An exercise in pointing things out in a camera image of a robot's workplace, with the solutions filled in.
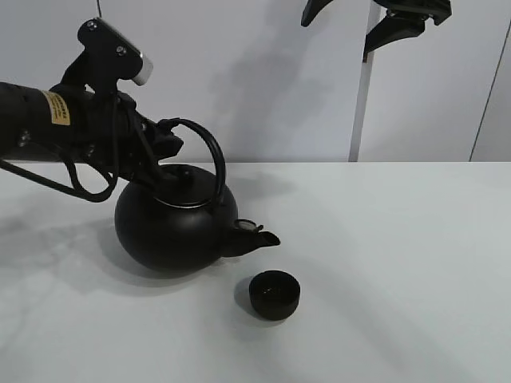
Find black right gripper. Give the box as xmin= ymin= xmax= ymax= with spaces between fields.
xmin=301 ymin=0 xmax=452 ymax=62

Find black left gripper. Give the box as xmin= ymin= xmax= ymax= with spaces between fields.
xmin=83 ymin=91 xmax=184 ymax=184

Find black round teapot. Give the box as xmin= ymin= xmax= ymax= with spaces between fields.
xmin=114 ymin=118 xmax=281 ymax=274

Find small black teacup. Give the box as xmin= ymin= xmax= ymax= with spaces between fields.
xmin=248 ymin=270 xmax=301 ymax=321

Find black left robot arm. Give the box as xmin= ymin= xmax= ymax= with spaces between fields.
xmin=1 ymin=83 xmax=183 ymax=183

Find white vertical frame post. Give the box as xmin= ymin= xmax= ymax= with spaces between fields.
xmin=348 ymin=1 xmax=381 ymax=162

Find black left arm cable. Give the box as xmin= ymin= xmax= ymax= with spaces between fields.
xmin=0 ymin=97 xmax=160 ymax=203

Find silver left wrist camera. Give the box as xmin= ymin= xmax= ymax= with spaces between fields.
xmin=61 ymin=18 xmax=153 ymax=95

